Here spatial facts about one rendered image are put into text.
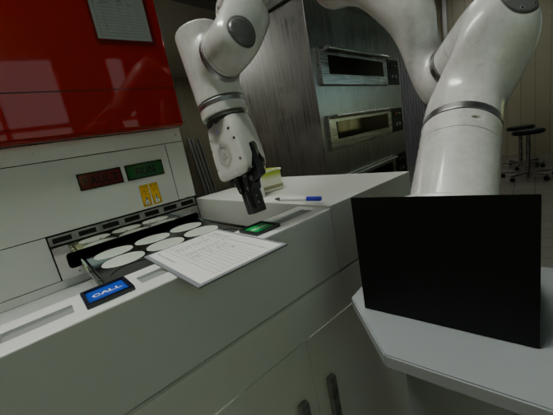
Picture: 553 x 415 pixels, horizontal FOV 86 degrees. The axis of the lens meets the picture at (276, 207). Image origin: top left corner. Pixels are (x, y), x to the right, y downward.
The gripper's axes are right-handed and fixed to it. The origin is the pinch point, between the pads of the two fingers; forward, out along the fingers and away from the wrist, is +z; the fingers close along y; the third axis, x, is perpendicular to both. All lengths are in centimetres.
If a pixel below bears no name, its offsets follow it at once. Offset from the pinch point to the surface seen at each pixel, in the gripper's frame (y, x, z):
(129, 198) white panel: -57, -7, -13
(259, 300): 1.4, -6.2, 15.9
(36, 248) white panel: -58, -32, -6
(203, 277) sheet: 8.3, -16.6, 6.9
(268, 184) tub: -26.7, 24.9, -2.9
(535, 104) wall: -72, 687, 1
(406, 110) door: -274, 648, -77
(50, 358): 3.0, -33.3, 8.7
